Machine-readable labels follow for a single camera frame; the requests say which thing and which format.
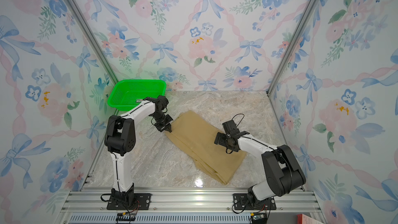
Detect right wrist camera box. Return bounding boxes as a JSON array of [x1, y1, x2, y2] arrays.
[[222, 120, 240, 136]]

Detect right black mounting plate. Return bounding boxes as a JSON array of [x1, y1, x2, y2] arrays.
[[233, 194, 277, 211]]

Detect aluminium corner post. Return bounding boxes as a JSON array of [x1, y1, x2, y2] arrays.
[[267, 0, 319, 97], [65, 0, 119, 84]]

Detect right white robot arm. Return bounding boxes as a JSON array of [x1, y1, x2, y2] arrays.
[[215, 132, 306, 209]]

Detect black mounting plate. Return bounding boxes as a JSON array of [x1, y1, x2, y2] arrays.
[[233, 194, 277, 211], [106, 193, 152, 211]]

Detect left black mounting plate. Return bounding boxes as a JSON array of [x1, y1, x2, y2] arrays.
[[106, 193, 152, 211]]

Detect red box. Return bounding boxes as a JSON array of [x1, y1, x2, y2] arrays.
[[297, 214, 323, 224]]

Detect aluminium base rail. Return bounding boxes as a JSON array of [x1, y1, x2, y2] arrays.
[[55, 187, 326, 224]]

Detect green plastic basket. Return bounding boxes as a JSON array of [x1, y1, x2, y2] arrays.
[[107, 79, 167, 112]]

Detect green circuit board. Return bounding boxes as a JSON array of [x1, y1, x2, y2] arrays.
[[250, 214, 268, 224]]

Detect left aluminium corner post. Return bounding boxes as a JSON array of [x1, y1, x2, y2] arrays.
[[65, 0, 119, 84]]

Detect right aluminium corner post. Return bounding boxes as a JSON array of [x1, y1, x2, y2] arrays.
[[267, 0, 319, 97]]

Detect black connector block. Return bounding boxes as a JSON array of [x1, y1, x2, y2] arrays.
[[115, 212, 136, 224]]

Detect khaki long pants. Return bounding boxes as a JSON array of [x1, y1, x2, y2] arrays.
[[165, 111, 247, 185]]

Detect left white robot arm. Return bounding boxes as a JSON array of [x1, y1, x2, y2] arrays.
[[104, 95, 173, 212]]

